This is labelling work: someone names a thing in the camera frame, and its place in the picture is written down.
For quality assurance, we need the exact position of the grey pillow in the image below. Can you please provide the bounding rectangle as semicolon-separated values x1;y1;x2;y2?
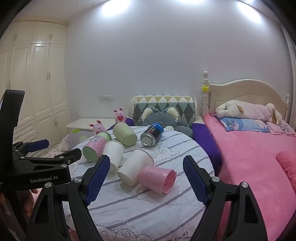
61;128;95;153

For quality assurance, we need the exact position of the person's left hand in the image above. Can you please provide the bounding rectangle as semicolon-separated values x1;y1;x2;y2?
23;188;39;218

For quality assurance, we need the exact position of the cream wardrobe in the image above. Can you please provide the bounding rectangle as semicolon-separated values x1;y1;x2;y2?
0;20;72;151

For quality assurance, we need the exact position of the pale green cup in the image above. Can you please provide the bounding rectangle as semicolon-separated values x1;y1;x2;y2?
112;122;138;146

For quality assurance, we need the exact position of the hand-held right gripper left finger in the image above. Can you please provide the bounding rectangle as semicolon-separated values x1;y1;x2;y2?
24;155;111;241

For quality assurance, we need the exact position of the cream wooden bed headboard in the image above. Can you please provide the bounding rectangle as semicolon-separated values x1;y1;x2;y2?
201;71;290;123

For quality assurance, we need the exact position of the grey plush cat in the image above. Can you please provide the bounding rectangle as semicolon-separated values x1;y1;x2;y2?
136;105;193;139

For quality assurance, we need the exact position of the large white cup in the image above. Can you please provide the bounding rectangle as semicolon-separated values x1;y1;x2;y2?
117;148;154;187

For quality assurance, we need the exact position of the pink fleece blanket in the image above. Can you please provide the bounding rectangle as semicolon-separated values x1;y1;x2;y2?
203;112;296;241

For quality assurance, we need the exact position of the white nightstand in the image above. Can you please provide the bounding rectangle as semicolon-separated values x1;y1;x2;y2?
65;118;118;132

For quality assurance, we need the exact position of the pink label cup green base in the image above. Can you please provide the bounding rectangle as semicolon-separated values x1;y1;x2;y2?
82;131;112;162

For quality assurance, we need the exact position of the pink fleece pillow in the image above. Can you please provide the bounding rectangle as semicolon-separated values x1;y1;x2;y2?
276;150;296;186

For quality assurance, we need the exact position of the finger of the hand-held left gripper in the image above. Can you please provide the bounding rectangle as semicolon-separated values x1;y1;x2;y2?
20;148;82;167
13;139;49;158

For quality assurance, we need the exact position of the pink bunny toy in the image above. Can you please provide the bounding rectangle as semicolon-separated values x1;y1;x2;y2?
112;107;126;123
89;120;105;135

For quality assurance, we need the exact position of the small white cup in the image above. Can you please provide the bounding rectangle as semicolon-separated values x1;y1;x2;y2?
102;140;125;174

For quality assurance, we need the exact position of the white and pink plush dog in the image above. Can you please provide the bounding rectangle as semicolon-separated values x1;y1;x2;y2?
215;100;283;126

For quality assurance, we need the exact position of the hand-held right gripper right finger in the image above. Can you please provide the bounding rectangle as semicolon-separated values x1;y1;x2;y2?
183;155;274;241

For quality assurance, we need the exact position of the pink printed pillow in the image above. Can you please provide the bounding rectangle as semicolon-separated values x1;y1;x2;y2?
266;120;296;136

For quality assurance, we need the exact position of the dark blue drink can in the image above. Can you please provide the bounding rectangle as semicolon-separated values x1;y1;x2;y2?
140;123;164;147

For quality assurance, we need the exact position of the blue cartoon pillow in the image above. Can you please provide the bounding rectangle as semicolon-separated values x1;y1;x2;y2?
218;116;271;133

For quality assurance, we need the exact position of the pale curtain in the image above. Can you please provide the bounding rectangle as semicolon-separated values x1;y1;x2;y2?
280;23;296;77

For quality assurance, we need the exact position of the triangle pattern quilted cover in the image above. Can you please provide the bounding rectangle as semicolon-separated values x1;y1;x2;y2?
133;95;196;127

